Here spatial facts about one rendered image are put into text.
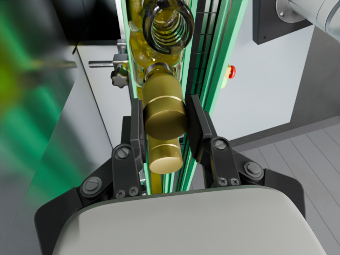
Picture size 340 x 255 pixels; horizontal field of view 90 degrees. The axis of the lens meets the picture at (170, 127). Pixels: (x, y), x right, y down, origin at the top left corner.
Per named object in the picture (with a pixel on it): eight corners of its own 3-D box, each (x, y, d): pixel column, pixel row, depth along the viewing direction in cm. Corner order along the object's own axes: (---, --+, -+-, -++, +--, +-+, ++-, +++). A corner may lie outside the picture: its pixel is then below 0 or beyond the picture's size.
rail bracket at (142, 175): (127, 158, 66) (125, 192, 58) (144, 156, 67) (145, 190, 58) (128, 163, 69) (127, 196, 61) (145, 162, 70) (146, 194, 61)
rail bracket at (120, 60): (93, 34, 33) (77, 70, 24) (130, 34, 34) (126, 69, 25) (99, 54, 36) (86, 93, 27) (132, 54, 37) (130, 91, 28)
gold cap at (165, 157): (147, 121, 18) (150, 157, 15) (180, 122, 19) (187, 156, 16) (145, 141, 21) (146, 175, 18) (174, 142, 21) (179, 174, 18)
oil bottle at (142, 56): (132, -7, 29) (126, 48, 14) (165, -7, 29) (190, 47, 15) (136, 29, 33) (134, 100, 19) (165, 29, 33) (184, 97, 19)
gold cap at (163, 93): (140, 74, 14) (140, 110, 11) (183, 72, 14) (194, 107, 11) (143, 107, 16) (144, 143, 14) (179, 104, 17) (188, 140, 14)
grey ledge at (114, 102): (85, 28, 40) (73, 49, 32) (124, 28, 41) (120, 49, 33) (133, 188, 111) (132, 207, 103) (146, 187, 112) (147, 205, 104)
